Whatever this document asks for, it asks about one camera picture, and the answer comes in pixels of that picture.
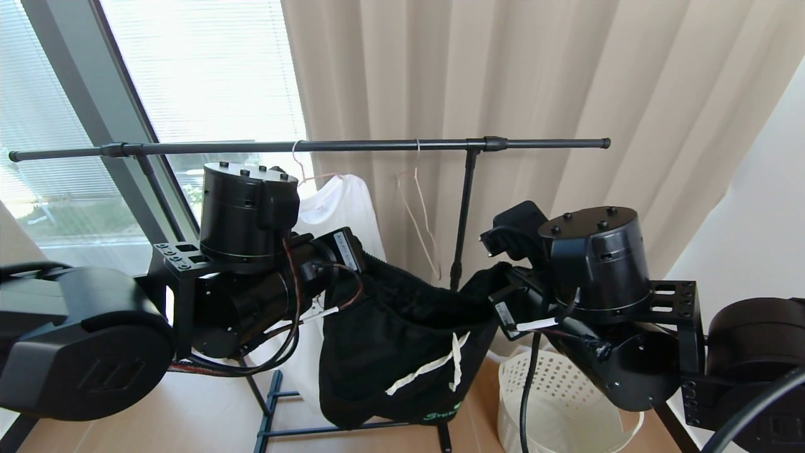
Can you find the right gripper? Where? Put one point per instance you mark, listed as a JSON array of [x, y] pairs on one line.
[[629, 371]]

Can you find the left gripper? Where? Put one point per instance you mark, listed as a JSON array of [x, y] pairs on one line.
[[251, 308]]

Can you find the white garment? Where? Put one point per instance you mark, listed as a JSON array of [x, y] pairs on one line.
[[339, 207]]

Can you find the black garment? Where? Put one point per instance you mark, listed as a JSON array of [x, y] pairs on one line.
[[390, 327]]

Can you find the pink clothes hanger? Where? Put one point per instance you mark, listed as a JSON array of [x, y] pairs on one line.
[[300, 167], [417, 220]]

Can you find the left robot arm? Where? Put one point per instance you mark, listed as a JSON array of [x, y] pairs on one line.
[[94, 340]]

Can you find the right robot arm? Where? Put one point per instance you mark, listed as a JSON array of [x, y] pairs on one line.
[[597, 264]]

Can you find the white laundry basket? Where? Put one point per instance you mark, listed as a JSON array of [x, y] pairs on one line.
[[566, 409]]

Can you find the black clothes rack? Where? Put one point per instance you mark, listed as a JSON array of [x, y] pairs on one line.
[[251, 147]]

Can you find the beige curtain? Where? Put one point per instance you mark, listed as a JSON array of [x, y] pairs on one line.
[[12, 239], [503, 75]]

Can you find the window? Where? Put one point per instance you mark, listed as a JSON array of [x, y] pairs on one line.
[[207, 63]]

